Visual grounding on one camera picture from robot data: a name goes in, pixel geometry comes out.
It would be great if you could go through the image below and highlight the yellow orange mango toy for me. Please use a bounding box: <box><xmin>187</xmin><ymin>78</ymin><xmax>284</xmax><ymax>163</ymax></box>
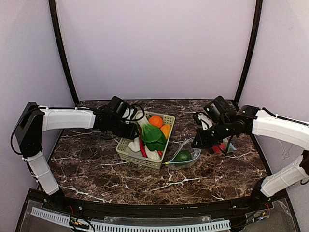
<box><xmin>160</xmin><ymin>124</ymin><xmax>171</xmax><ymax>139</ymax></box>

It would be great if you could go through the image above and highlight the beige perforated plastic basket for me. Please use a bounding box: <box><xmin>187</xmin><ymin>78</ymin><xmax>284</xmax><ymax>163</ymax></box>
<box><xmin>116</xmin><ymin>111</ymin><xmax>175</xmax><ymax>169</ymax></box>

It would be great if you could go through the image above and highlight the left black frame post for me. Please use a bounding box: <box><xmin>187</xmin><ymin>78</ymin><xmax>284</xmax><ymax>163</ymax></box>
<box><xmin>48</xmin><ymin>0</ymin><xmax>80</xmax><ymax>106</ymax></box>

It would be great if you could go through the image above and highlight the dark green toy vegetable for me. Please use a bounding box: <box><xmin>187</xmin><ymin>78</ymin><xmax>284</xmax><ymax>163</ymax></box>
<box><xmin>173</xmin><ymin>150</ymin><xmax>192</xmax><ymax>162</ymax></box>

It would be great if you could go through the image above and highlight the white slotted cable duct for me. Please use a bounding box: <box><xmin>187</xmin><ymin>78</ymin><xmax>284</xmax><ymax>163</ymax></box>
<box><xmin>30</xmin><ymin>207</ymin><xmax>231</xmax><ymax>232</ymax></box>

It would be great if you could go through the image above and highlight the black frame post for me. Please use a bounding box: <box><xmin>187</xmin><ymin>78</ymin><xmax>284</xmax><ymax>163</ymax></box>
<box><xmin>48</xmin><ymin>0</ymin><xmax>80</xmax><ymax>106</ymax></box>
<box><xmin>234</xmin><ymin>0</ymin><xmax>263</xmax><ymax>105</ymax></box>

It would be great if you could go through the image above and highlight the right black frame post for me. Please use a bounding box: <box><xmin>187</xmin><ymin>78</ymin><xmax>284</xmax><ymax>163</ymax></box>
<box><xmin>234</xmin><ymin>0</ymin><xmax>263</xmax><ymax>105</ymax></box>

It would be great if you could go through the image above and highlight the green white bok choy toy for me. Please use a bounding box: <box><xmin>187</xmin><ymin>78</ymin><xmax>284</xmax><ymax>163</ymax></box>
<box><xmin>136</xmin><ymin>112</ymin><xmax>167</xmax><ymax>151</ymax></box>

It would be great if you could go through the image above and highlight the red chili pepper toy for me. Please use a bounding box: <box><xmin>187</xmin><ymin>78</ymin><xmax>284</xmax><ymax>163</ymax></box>
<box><xmin>139</xmin><ymin>128</ymin><xmax>160</xmax><ymax>158</ymax></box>

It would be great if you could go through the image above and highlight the orange toy fruit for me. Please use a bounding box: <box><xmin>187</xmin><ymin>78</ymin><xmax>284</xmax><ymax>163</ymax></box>
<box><xmin>149</xmin><ymin>115</ymin><xmax>164</xmax><ymax>128</ymax></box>

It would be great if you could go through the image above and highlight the spare clear zip bag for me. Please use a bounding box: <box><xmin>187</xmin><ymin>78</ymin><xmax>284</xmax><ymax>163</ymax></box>
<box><xmin>165</xmin><ymin>137</ymin><xmax>201</xmax><ymax>170</ymax></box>

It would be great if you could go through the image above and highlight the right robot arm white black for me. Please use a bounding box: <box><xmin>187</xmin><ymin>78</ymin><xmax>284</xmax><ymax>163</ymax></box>
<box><xmin>191</xmin><ymin>96</ymin><xmax>309</xmax><ymax>198</ymax></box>

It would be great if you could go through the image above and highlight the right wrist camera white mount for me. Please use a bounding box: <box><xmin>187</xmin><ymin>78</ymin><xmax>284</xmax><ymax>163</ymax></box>
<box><xmin>193</xmin><ymin>112</ymin><xmax>213</xmax><ymax>131</ymax></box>

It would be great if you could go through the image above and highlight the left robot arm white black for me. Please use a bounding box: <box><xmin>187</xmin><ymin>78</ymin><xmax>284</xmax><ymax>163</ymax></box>
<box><xmin>10</xmin><ymin>96</ymin><xmax>139</xmax><ymax>195</ymax></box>

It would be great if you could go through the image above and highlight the black front rail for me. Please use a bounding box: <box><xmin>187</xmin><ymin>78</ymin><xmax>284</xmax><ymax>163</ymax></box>
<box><xmin>43</xmin><ymin>193</ymin><xmax>288</xmax><ymax>219</ymax></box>

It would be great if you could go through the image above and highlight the clear zip bag blue zipper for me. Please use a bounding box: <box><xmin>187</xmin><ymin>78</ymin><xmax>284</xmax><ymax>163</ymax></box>
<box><xmin>212</xmin><ymin>141</ymin><xmax>238</xmax><ymax>155</ymax></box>

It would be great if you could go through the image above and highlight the white toy garlic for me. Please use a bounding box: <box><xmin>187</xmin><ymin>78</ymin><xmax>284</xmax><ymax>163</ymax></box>
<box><xmin>128</xmin><ymin>137</ymin><xmax>140</xmax><ymax>152</ymax></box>

